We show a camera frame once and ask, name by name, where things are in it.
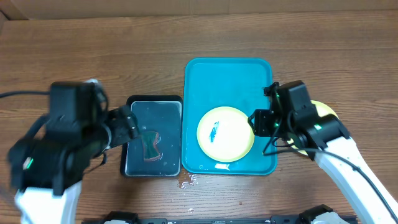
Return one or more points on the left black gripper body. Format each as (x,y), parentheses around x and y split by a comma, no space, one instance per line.
(122,129)

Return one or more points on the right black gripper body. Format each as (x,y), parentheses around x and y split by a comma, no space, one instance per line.
(268,125)

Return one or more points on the green and brown sponge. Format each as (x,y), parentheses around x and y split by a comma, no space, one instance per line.
(150,139)

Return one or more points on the yellow-green plate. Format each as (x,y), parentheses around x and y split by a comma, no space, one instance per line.
(322,110)
(224,134)

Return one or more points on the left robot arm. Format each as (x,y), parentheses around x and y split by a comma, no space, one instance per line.
(48,172)

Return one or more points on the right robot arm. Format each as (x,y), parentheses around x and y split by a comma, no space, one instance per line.
(327,142)

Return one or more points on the black water tray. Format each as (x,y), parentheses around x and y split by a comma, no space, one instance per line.
(162,114)

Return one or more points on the yellow-green plate top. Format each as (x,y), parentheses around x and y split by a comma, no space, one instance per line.
(224,134)

